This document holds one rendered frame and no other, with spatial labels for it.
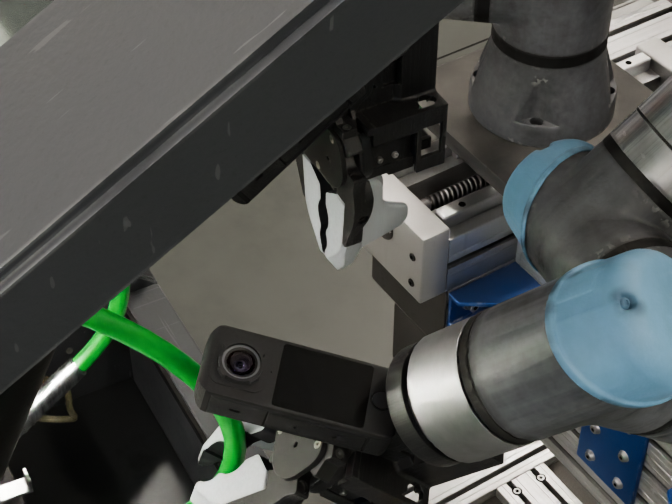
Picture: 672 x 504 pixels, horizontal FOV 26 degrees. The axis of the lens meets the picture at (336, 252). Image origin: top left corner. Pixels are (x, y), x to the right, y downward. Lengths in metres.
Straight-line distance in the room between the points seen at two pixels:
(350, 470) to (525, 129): 0.69
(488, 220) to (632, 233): 0.63
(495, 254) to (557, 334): 0.80
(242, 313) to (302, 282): 0.14
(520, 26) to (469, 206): 0.19
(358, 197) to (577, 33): 0.50
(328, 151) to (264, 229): 1.94
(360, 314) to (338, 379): 1.92
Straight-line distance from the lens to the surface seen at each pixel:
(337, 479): 0.85
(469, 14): 1.42
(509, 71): 1.45
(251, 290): 2.78
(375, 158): 0.99
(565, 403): 0.73
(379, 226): 1.04
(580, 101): 1.46
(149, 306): 1.43
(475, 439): 0.77
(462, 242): 1.47
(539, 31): 1.41
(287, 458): 0.86
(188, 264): 2.84
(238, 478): 0.90
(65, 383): 1.14
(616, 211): 0.86
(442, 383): 0.77
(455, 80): 1.55
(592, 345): 0.71
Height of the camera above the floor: 1.97
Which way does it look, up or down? 44 degrees down
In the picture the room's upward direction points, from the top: straight up
